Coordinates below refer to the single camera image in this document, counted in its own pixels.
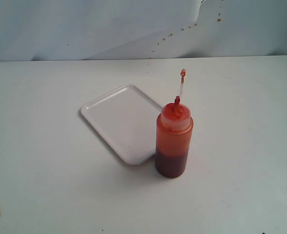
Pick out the red sauce squeeze bottle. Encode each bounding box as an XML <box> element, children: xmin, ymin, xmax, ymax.
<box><xmin>155</xmin><ymin>69</ymin><xmax>194</xmax><ymax>178</ymax></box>

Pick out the white rectangular plastic tray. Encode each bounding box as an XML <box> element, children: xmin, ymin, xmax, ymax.
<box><xmin>80</xmin><ymin>84</ymin><xmax>162</xmax><ymax>166</ymax></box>

